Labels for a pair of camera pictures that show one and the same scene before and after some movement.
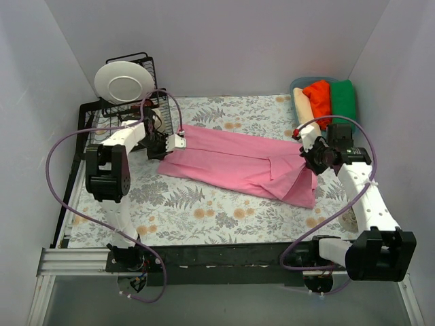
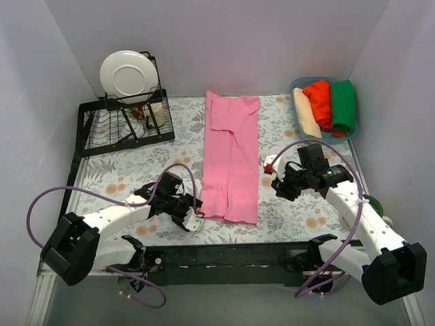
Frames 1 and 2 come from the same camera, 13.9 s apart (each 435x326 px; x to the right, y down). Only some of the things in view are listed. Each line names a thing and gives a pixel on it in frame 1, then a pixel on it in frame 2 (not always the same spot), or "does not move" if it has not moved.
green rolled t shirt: x=342 y=96 does not move
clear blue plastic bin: x=323 y=101 does not move
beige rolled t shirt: x=304 y=109 does not move
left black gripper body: x=160 y=146 -> x=181 y=210
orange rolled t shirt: x=319 y=95 does not move
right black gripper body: x=311 y=163 -> x=283 y=181
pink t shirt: x=246 y=161 -> x=230 y=157
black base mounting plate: x=268 y=263 does not move
